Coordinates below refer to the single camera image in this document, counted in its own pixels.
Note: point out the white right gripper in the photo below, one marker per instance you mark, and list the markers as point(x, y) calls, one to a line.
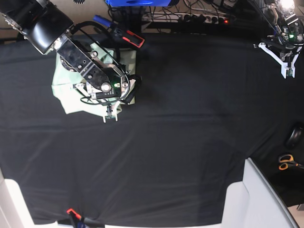
point(107, 102)

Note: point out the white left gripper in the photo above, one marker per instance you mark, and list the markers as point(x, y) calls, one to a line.
point(285, 57)

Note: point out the light green T-shirt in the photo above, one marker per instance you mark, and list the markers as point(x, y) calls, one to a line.
point(64, 84)

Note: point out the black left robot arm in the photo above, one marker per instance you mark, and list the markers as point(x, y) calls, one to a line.
point(287, 40)

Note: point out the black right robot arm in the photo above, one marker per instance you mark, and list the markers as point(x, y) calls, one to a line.
point(87, 77)

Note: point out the red black clamp top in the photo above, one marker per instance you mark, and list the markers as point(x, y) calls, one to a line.
point(129, 37)

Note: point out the black round object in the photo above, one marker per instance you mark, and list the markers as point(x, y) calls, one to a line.
point(295, 135)

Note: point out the black table cloth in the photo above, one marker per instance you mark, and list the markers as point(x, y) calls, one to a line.
point(205, 105)

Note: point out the blue stand base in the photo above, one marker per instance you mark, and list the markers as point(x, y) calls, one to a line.
point(126, 3)

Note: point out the white box right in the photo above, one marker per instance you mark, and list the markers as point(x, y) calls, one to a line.
point(253, 203)

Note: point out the white box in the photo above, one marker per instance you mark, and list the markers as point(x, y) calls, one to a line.
point(253, 203)
point(14, 212)

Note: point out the red clamp bottom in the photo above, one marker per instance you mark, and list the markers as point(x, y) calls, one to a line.
point(70, 211)

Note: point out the blue clamp bottom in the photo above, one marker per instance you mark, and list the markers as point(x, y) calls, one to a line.
point(85, 223)

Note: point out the white box left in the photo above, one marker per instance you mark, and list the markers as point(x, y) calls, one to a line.
point(14, 212)

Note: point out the blue handled tool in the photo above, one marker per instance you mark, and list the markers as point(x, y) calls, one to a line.
point(102, 20)

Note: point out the orange handled scissors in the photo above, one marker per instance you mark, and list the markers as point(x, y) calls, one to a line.
point(287, 161)

